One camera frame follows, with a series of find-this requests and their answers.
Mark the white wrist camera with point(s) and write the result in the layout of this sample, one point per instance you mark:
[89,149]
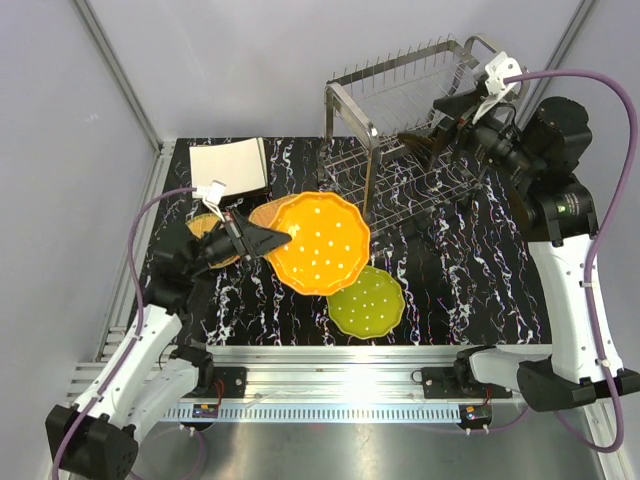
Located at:
[498,70]
[211,197]

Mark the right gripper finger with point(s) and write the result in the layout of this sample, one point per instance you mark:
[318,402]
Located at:
[424,145]
[458,104]

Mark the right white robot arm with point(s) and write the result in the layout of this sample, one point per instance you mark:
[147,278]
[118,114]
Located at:
[557,218]

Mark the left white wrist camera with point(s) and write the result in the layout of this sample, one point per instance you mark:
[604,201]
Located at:
[211,197]

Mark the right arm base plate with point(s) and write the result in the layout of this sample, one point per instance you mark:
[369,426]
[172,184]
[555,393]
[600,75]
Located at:
[441,383]

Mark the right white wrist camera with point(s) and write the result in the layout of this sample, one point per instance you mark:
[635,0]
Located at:
[498,70]

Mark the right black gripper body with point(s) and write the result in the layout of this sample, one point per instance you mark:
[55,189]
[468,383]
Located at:
[480,140]

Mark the orange scalloped plate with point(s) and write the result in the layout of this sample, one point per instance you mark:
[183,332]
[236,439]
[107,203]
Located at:
[329,246]

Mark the aluminium mounting rail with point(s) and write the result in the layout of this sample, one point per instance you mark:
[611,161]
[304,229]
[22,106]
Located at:
[334,374]

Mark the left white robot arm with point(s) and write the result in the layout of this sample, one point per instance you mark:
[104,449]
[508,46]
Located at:
[99,435]

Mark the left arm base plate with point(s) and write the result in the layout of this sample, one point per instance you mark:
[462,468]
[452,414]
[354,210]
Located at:
[230,382]

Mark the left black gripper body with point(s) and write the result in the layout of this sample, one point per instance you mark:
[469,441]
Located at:
[236,232]

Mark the slotted cable duct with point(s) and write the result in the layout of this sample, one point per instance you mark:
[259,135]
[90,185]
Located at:
[430,413]

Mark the steel wire dish rack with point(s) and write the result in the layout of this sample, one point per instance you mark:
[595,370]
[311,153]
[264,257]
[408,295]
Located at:
[361,159]

